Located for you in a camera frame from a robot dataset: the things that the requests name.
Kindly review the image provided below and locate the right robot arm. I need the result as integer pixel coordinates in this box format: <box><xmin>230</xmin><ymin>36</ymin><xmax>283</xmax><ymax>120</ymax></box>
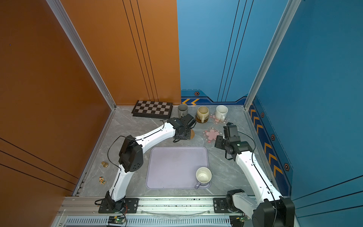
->
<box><xmin>215</xmin><ymin>123</ymin><xmax>295</xmax><ymax>227</ymax></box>

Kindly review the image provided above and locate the aluminium frame post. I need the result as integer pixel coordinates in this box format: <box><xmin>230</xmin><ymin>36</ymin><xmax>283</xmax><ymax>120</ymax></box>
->
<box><xmin>46</xmin><ymin>0</ymin><xmax>117</xmax><ymax>111</ymax></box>
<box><xmin>244</xmin><ymin>0</ymin><xmax>301</xmax><ymax>111</ymax></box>

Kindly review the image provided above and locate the white ceramic mug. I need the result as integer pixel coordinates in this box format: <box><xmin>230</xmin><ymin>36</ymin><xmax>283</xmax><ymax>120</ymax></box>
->
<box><xmin>215</xmin><ymin>105</ymin><xmax>228</xmax><ymax>122</ymax></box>

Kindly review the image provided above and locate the small gold object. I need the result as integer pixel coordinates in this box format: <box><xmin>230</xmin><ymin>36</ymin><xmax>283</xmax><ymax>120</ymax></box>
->
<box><xmin>101</xmin><ymin>161</ymin><xmax>109</xmax><ymax>167</ymax></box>

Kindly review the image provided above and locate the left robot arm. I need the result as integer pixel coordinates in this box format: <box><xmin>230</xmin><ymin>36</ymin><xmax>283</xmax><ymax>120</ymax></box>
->
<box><xmin>99</xmin><ymin>114</ymin><xmax>196</xmax><ymax>213</ymax></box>

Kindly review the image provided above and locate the grey metal cup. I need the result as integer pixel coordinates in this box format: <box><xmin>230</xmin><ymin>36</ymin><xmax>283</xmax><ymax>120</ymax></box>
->
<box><xmin>177</xmin><ymin>104</ymin><xmax>188</xmax><ymax>118</ymax></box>

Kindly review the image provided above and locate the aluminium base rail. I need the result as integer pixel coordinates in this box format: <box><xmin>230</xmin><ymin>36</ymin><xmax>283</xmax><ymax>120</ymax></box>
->
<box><xmin>52</xmin><ymin>196</ymin><xmax>252</xmax><ymax>227</ymax></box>

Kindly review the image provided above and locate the brown wooden round coaster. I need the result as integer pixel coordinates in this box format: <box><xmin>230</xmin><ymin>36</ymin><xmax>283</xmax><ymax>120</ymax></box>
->
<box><xmin>195</xmin><ymin>115</ymin><xmax>209</xmax><ymax>124</ymax></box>

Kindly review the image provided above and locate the yellow ceramic mug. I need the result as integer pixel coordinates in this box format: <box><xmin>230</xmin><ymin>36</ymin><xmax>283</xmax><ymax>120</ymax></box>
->
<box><xmin>196</xmin><ymin>106</ymin><xmax>209</xmax><ymax>119</ymax></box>

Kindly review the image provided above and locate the green circuit board left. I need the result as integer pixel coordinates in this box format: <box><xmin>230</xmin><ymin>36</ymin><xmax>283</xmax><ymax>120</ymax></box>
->
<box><xmin>107</xmin><ymin>216</ymin><xmax>127</xmax><ymax>227</ymax></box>

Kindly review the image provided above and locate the small colourful object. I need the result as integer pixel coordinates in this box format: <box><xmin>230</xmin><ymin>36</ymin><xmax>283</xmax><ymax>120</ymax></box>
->
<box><xmin>99</xmin><ymin>176</ymin><xmax>107</xmax><ymax>185</ymax></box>

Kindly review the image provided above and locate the aluminium frame post left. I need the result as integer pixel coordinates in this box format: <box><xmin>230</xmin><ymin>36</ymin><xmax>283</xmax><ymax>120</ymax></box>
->
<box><xmin>46</xmin><ymin>0</ymin><xmax>117</xmax><ymax>111</ymax></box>

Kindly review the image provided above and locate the folded chessboard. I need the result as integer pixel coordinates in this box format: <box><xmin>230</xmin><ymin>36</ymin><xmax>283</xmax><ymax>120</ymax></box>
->
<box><xmin>131</xmin><ymin>100</ymin><xmax>173</xmax><ymax>119</ymax></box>

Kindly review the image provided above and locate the white lavender mug lower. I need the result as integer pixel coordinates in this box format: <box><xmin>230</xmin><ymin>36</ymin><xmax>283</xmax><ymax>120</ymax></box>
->
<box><xmin>194</xmin><ymin>167</ymin><xmax>212</xmax><ymax>189</ymax></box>

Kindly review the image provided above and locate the lavender plastic tray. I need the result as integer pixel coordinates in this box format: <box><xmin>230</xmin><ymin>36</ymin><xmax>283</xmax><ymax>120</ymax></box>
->
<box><xmin>146</xmin><ymin>147</ymin><xmax>209</xmax><ymax>190</ymax></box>

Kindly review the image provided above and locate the circuit board right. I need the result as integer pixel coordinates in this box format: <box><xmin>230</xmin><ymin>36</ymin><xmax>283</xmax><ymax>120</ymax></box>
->
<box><xmin>229</xmin><ymin>216</ymin><xmax>248</xmax><ymax>227</ymax></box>

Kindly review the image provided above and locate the aluminium frame post right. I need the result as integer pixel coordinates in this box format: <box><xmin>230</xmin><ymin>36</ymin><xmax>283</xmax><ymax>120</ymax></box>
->
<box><xmin>244</xmin><ymin>0</ymin><xmax>301</xmax><ymax>111</ymax></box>

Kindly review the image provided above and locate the pink flower coaster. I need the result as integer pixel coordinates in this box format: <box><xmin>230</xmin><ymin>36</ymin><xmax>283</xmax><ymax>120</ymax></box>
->
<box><xmin>202</xmin><ymin>127</ymin><xmax>223</xmax><ymax>143</ymax></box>
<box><xmin>209</xmin><ymin>114</ymin><xmax>227</xmax><ymax>124</ymax></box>

